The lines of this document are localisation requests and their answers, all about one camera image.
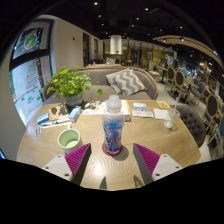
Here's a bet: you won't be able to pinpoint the small yellow card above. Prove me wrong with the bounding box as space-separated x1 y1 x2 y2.
156 100 170 110

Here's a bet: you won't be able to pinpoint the grey sofa with wooden frame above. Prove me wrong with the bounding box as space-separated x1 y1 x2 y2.
43 65 160 104

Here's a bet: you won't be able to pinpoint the pale green mug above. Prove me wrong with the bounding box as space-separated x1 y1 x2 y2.
57 125 82 155

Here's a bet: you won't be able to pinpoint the group of ceiling spotlights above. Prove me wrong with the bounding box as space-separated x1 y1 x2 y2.
93 0 221 56

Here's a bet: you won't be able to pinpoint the open white booklet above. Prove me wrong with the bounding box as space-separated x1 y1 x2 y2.
131 109 155 119

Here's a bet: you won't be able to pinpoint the long white carton box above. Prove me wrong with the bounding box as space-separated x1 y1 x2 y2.
120 99 132 122

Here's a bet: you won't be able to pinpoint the dark grey tufted chair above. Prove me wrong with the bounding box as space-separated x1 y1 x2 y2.
174 103 208 148

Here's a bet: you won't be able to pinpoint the light blue tissue pack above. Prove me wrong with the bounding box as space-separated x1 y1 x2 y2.
67 105 83 123

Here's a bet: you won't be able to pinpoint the small blue white box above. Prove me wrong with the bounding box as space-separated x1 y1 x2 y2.
36 112 50 126

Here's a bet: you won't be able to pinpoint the grey white chevron pillow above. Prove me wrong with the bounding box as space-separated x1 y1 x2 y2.
105 68 147 97

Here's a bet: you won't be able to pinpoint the white teal pen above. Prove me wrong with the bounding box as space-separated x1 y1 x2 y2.
39 115 73 130

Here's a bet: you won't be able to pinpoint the clear plastic cup with straw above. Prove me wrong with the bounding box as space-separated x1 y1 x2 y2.
163 96 182 130

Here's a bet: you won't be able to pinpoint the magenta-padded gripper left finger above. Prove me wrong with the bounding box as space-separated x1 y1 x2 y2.
41 143 92 186

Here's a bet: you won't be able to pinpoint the blue white card stack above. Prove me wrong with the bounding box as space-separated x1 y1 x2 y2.
132 101 148 111

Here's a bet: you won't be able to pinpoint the green potted plant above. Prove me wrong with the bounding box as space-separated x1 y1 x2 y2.
46 65 104 109

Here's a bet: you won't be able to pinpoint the white paper napkin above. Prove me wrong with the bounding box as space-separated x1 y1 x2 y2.
153 108 169 121

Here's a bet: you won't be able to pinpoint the white round column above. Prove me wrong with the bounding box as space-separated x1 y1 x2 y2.
109 34 123 55

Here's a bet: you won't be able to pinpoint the clear bottle with blue label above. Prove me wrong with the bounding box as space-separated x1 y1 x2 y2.
101 94 126 156

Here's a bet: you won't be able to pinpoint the printed white paper sheets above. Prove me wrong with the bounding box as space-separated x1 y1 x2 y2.
82 99 109 116

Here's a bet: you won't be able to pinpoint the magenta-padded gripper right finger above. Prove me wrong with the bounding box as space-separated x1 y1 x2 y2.
132 143 184 186

